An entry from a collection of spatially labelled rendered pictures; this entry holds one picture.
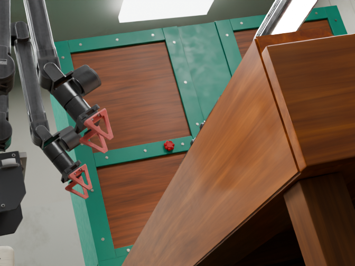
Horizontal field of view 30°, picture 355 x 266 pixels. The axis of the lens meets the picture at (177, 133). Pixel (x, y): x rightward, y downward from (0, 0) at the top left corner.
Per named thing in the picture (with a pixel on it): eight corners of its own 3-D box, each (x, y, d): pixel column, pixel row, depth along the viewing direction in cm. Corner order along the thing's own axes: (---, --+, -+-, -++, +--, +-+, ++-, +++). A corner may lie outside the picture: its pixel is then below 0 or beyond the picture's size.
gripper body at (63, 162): (79, 173, 221) (65, 157, 222) (82, 163, 212) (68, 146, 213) (63, 184, 219) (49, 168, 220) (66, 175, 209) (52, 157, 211)
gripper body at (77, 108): (96, 123, 183) (79, 103, 184) (101, 108, 174) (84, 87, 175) (77, 136, 180) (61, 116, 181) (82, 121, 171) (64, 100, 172)
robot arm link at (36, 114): (10, 37, 235) (11, 21, 225) (27, 36, 236) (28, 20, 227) (32, 149, 221) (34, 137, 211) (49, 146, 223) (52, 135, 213)
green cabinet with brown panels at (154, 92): (98, 261, 249) (50, 41, 279) (89, 285, 299) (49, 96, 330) (409, 192, 285) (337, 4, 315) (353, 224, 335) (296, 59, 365)
